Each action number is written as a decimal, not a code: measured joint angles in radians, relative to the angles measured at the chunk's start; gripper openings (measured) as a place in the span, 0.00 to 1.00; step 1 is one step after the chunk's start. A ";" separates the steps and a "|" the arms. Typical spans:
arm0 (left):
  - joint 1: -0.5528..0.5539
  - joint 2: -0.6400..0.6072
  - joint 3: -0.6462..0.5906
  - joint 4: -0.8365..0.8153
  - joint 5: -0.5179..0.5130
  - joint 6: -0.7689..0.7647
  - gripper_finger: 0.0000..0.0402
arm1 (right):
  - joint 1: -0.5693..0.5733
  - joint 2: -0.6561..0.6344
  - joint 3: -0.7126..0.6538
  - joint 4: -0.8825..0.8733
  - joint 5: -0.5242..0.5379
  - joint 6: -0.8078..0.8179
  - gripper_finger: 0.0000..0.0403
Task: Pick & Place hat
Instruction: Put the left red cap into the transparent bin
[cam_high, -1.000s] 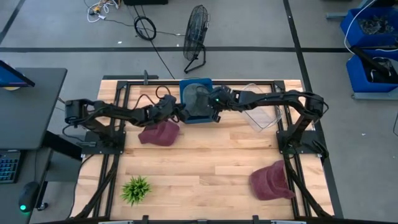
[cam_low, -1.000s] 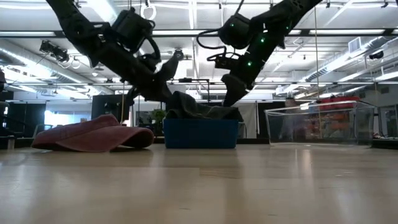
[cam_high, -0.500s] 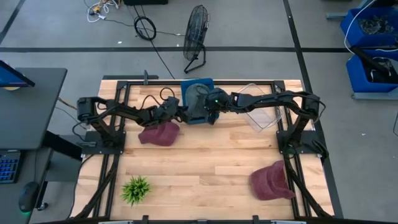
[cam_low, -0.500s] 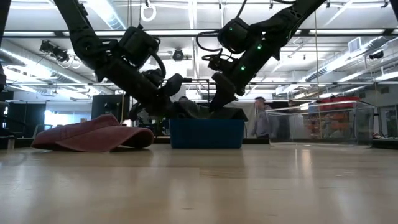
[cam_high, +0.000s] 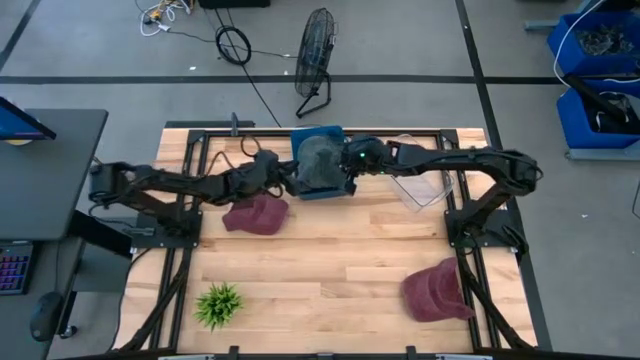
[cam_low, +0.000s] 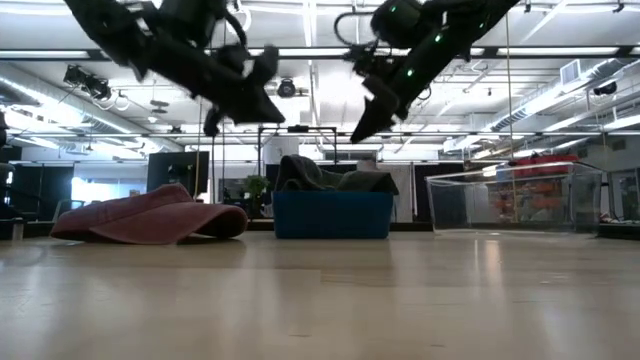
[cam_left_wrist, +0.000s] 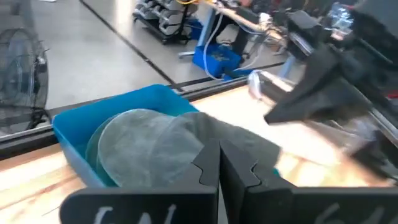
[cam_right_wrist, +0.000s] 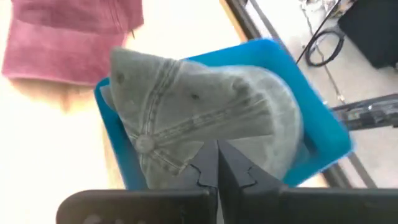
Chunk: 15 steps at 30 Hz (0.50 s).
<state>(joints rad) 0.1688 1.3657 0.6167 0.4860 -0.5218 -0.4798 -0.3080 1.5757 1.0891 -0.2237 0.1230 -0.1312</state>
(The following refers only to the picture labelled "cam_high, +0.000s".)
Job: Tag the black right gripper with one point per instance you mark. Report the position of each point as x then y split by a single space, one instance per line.
370 155

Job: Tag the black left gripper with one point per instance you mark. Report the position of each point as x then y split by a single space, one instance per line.
260 172

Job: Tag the grey-green terry cloth cap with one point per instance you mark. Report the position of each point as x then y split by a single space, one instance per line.
320 162

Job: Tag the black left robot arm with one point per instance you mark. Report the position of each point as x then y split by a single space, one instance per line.
165 182

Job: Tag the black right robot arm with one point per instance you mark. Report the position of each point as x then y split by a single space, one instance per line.
480 160

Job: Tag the blue plastic bin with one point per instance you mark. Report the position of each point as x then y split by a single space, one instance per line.
320 194

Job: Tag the maroon terry cloth cap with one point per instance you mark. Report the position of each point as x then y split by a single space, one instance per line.
257 216
435 292

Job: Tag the clear plastic container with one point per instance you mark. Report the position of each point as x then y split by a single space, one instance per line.
425 192

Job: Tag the black floor fan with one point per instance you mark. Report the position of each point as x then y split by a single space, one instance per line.
315 50

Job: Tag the green spiky artificial plant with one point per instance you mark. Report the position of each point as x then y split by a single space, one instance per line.
218 306

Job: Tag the blue storage bin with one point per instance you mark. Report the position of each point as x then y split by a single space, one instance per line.
575 120
580 57

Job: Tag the black desk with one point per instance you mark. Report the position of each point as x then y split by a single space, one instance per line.
45 175

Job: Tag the blue storage crates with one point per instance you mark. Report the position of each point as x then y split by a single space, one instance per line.
564 45

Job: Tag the tilted screen with blue display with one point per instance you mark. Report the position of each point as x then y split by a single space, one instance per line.
20 125

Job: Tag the black computer mouse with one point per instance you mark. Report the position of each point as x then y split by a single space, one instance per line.
46 315

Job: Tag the backlit keyboard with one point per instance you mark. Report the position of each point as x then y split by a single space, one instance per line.
14 267

